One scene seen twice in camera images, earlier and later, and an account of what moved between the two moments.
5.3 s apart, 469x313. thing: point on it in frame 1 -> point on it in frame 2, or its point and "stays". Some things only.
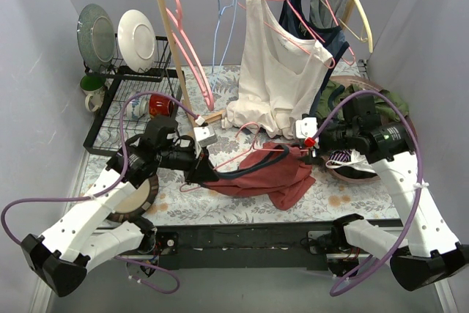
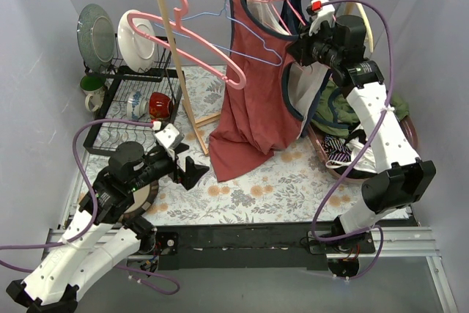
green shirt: [331, 94] stays
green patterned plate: [97, 37] stays
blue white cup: [138, 109] stays
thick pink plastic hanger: [187, 53] -> [178, 27]
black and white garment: [350, 162] stays
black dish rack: [135, 99] stays
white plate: [137, 40] stays
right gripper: [315, 149] -> [300, 49]
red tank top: [281, 172] -> [256, 119]
